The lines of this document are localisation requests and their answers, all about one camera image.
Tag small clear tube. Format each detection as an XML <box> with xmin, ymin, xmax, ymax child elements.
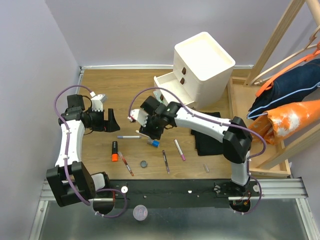
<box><xmin>203</xmin><ymin>164</ymin><xmax>210</xmax><ymax>173</ymax></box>

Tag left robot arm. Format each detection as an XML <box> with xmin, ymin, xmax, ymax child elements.
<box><xmin>46</xmin><ymin>94</ymin><xmax>120</xmax><ymax>207</ymax></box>

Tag translucent purple cup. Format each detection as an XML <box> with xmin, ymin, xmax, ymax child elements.
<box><xmin>132</xmin><ymin>204</ymin><xmax>148</xmax><ymax>221</ymax></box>

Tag red pen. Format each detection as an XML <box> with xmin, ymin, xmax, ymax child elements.
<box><xmin>117</xmin><ymin>151</ymin><xmax>134</xmax><ymax>177</ymax></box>

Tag wooden clothes rack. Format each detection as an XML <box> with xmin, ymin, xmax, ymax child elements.
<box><xmin>227</xmin><ymin>0</ymin><xmax>320</xmax><ymax>178</ymax></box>

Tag dark blue jeans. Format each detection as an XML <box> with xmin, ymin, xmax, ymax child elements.
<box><xmin>247</xmin><ymin>58</ymin><xmax>320</xmax><ymax>120</ymax></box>

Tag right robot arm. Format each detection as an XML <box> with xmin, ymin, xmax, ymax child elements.
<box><xmin>130</xmin><ymin>96</ymin><xmax>252</xmax><ymax>196</ymax></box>

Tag black mounting base bar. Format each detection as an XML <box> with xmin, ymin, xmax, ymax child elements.
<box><xmin>94</xmin><ymin>179</ymin><xmax>259</xmax><ymax>209</ymax></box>

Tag wooden hanger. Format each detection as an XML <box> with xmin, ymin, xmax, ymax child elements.
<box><xmin>249</xmin><ymin>26</ymin><xmax>320</xmax><ymax>86</ymax></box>

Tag black folded cloth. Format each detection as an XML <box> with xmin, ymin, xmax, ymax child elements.
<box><xmin>190</xmin><ymin>111</ymin><xmax>226</xmax><ymax>157</ymax></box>

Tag blue cap glue stick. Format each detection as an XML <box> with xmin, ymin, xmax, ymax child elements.
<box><xmin>147</xmin><ymin>139</ymin><xmax>160</xmax><ymax>148</ymax></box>

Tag orange hanger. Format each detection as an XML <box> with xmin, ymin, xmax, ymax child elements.
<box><xmin>255</xmin><ymin>42</ymin><xmax>320</xmax><ymax>97</ymax></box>

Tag orange white garment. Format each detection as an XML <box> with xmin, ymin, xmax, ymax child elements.
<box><xmin>248</xmin><ymin>100</ymin><xmax>320</xmax><ymax>145</ymax></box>

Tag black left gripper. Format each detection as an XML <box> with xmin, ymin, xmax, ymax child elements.
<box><xmin>86</xmin><ymin>107</ymin><xmax>121</xmax><ymax>132</ymax></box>

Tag white bottom drawer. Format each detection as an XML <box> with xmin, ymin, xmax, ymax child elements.
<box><xmin>153</xmin><ymin>89</ymin><xmax>197</xmax><ymax>109</ymax></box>

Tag white drawer cabinet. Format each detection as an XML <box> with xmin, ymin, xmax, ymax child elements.
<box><xmin>173</xmin><ymin>31</ymin><xmax>236</xmax><ymax>110</ymax></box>

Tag yellow tip marker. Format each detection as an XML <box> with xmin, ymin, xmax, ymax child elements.
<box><xmin>135</xmin><ymin>130</ymin><xmax>150</xmax><ymax>139</ymax></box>

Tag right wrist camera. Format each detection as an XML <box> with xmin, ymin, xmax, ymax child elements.
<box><xmin>127</xmin><ymin>108</ymin><xmax>149</xmax><ymax>127</ymax></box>

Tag orange black highlighter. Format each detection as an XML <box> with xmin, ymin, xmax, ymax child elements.
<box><xmin>111</xmin><ymin>141</ymin><xmax>118</xmax><ymax>162</ymax></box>

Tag brown middle drawer handle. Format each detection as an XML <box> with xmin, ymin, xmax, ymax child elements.
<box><xmin>180</xmin><ymin>77</ymin><xmax>185</xmax><ymax>85</ymax></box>

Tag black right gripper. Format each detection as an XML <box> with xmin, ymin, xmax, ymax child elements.
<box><xmin>138</xmin><ymin>112</ymin><xmax>164</xmax><ymax>140</ymax></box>

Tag green grey highlighter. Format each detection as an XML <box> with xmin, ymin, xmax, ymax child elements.
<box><xmin>153</xmin><ymin>90</ymin><xmax>161</xmax><ymax>100</ymax></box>

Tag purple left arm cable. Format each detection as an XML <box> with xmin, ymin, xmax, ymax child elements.
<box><xmin>54</xmin><ymin>84</ymin><xmax>128</xmax><ymax>219</ymax></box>

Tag grey round cap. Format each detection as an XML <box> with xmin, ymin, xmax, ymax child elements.
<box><xmin>140</xmin><ymin>160</ymin><xmax>148</xmax><ymax>168</ymax></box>

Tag brown top drawer handle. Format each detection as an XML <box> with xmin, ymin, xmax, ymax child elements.
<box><xmin>181</xmin><ymin>67</ymin><xmax>187</xmax><ymax>75</ymax></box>

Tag pink tip marker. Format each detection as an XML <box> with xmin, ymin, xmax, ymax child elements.
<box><xmin>174</xmin><ymin>139</ymin><xmax>186</xmax><ymax>161</ymax></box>

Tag dark purple pen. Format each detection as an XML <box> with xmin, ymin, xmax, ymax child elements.
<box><xmin>162</xmin><ymin>150</ymin><xmax>170</xmax><ymax>174</ymax></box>

